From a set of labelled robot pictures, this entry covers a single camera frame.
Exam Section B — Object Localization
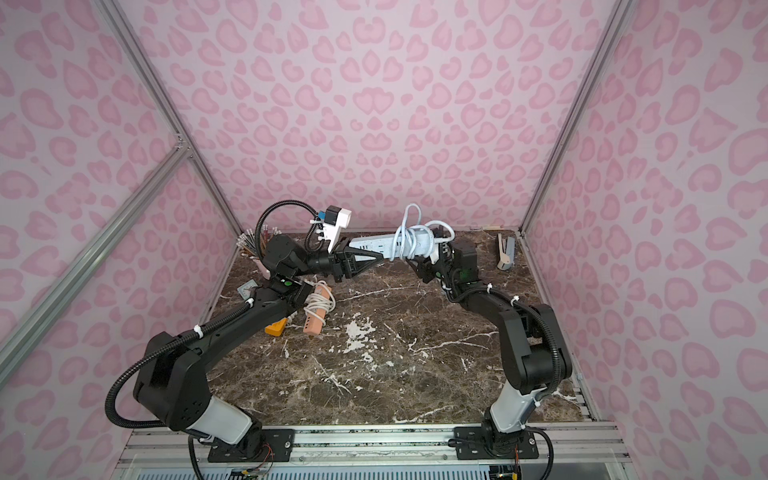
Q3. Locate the grey-blue power strip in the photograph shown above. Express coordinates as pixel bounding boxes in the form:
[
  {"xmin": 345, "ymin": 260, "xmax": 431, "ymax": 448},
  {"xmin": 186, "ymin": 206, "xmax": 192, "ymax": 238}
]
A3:
[{"xmin": 351, "ymin": 229, "xmax": 435, "ymax": 260}]

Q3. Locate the grey cord of blue strip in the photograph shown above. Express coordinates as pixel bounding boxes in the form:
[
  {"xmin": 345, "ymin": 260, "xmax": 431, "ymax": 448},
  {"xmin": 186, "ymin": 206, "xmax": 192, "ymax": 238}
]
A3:
[{"xmin": 388, "ymin": 202, "xmax": 457, "ymax": 263}]

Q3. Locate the pink power strip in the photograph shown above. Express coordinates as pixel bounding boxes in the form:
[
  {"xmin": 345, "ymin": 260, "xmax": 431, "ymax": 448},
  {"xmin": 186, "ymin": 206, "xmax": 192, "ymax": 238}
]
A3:
[{"xmin": 303, "ymin": 281, "xmax": 336, "ymax": 336}]

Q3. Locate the yellow power strip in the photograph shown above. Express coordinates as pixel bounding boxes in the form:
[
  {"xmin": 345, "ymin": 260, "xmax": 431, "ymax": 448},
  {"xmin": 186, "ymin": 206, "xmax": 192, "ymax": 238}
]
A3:
[{"xmin": 264, "ymin": 318, "xmax": 288, "ymax": 337}]

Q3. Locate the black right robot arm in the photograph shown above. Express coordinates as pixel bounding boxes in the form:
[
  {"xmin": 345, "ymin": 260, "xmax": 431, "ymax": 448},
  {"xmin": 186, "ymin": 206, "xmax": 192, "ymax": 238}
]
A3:
[{"xmin": 409, "ymin": 242, "xmax": 573, "ymax": 456}]

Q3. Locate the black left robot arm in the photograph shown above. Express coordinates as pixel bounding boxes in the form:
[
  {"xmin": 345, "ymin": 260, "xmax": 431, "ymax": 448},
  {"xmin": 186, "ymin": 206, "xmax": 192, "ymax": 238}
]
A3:
[{"xmin": 104, "ymin": 202, "xmax": 393, "ymax": 458}]

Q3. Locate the grey stapler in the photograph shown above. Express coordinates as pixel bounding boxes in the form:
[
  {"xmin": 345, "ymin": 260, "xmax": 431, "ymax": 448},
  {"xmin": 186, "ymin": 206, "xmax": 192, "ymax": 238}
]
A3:
[{"xmin": 497, "ymin": 233, "xmax": 516, "ymax": 271}]

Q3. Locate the pink pencil cup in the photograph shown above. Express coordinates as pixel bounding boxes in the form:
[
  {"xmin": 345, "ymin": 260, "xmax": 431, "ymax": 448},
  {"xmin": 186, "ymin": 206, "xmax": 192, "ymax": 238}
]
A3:
[{"xmin": 236, "ymin": 229, "xmax": 270, "ymax": 280}]

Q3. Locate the small green desk clock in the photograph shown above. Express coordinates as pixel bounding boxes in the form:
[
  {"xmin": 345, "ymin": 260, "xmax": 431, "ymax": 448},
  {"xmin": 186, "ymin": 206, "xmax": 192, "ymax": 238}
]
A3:
[{"xmin": 237, "ymin": 280, "xmax": 258, "ymax": 301}]

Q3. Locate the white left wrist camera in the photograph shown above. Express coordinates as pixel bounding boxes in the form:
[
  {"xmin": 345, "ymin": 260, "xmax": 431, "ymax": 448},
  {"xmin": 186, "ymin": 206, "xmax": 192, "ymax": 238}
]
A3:
[{"xmin": 311, "ymin": 205, "xmax": 352, "ymax": 253}]

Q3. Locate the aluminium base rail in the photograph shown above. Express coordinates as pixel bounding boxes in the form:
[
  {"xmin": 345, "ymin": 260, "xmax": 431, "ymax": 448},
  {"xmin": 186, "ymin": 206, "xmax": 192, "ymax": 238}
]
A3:
[{"xmin": 112, "ymin": 422, "xmax": 638, "ymax": 479}]

